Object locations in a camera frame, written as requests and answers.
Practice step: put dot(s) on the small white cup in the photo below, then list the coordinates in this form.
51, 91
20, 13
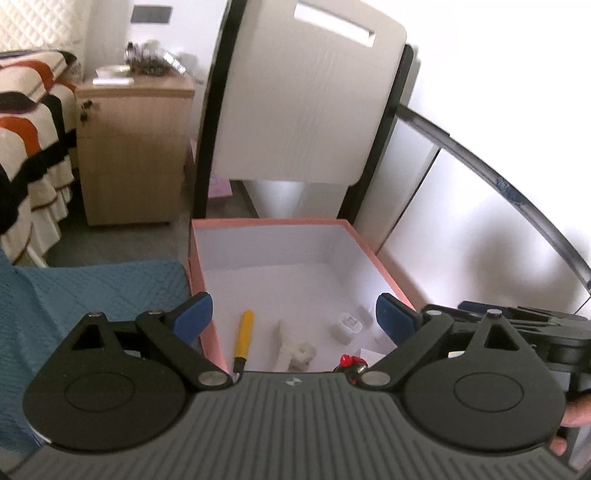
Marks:
345, 327

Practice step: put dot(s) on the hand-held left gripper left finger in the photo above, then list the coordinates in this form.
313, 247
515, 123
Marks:
194, 317

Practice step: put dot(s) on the teal quilted blanket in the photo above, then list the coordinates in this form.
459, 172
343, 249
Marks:
69, 295

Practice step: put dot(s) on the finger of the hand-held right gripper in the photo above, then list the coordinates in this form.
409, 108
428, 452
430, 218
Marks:
545, 322

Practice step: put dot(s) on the person's right hand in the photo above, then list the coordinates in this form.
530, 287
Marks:
579, 413

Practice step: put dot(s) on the pile of shiny wrappers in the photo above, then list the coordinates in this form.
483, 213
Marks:
157, 60

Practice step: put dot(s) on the striped blanket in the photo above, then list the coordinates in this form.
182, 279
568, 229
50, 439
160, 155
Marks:
27, 152

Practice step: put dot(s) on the white plastic branched piece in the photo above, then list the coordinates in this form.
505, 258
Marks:
288, 346

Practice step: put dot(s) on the yellow pen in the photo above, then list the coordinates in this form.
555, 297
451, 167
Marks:
244, 334

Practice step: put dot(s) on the red carabiner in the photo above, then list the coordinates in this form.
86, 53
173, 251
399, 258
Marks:
351, 362

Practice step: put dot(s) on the grey wall panel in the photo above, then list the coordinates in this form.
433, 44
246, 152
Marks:
151, 14

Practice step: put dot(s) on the pink cardboard box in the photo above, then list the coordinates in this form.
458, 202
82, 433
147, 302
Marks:
286, 258

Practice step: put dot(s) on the white flat book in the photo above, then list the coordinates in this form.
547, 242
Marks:
113, 81

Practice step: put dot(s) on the clear glass bottle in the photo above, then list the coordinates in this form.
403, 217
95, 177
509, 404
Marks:
131, 51

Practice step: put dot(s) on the wooden nightstand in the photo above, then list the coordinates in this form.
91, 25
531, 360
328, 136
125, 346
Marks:
134, 157

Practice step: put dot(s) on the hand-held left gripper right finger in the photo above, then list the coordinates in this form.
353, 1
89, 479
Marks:
395, 319

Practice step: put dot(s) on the small pink box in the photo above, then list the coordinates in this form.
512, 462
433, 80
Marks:
219, 188

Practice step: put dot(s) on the white paper card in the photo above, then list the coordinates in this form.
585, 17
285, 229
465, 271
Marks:
376, 353

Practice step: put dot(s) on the white quilted headboard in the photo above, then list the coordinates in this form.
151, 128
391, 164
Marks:
37, 23

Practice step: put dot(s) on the small white plastic block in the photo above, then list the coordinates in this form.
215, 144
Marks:
365, 314

